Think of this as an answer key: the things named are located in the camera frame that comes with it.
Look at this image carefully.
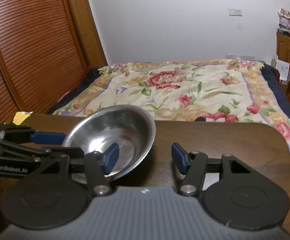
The yellow paper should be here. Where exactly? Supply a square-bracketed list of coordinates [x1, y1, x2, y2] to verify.
[12, 112, 33, 125]

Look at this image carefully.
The wall light switch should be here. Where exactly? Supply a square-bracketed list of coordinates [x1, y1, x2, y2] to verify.
[228, 8, 242, 16]

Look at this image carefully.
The small steel bowl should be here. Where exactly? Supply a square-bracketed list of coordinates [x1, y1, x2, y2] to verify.
[62, 105, 156, 181]

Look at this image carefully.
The louvered wooden wardrobe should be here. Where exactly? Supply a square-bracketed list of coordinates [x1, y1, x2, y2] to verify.
[0, 0, 107, 123]

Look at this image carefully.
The floral bed quilt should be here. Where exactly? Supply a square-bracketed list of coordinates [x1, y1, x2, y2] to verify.
[51, 59, 290, 149]

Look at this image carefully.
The white paper bag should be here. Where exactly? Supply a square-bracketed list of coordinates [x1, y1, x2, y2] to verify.
[271, 55, 290, 85]

